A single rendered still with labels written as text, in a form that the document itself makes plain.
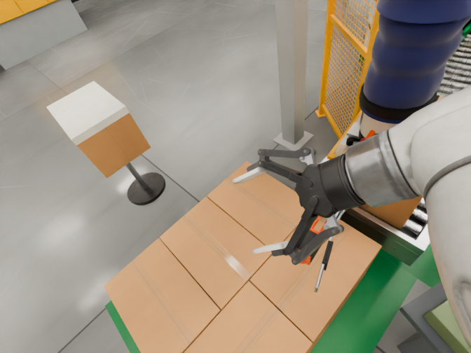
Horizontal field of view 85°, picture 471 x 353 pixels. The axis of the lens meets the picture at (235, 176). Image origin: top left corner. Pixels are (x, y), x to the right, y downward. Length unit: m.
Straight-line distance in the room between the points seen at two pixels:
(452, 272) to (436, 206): 0.06
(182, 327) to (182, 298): 0.14
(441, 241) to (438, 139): 0.10
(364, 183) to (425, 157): 0.07
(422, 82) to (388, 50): 0.14
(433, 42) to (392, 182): 0.60
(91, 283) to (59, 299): 0.26
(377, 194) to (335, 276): 1.14
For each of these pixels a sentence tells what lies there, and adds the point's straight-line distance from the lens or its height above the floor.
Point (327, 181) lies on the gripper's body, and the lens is 0.37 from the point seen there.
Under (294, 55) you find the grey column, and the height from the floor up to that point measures 0.94.
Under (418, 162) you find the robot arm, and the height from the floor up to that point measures 1.70.
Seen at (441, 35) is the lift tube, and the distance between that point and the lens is 0.88.
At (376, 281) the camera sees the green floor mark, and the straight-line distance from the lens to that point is 2.09.
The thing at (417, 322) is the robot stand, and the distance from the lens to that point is 1.28.
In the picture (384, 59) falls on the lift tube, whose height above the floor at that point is 1.49.
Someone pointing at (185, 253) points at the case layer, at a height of 0.54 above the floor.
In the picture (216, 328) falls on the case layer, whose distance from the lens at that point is 1.44.
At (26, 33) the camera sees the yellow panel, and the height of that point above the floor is 0.42.
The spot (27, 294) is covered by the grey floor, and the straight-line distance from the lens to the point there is 2.91.
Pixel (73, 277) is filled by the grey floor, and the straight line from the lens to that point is 2.68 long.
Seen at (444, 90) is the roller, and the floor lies 0.54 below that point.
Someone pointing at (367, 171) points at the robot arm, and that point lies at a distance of 0.34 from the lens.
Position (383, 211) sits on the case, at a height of 0.63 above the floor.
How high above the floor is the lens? 1.93
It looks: 50 degrees down
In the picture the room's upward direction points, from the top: 16 degrees counter-clockwise
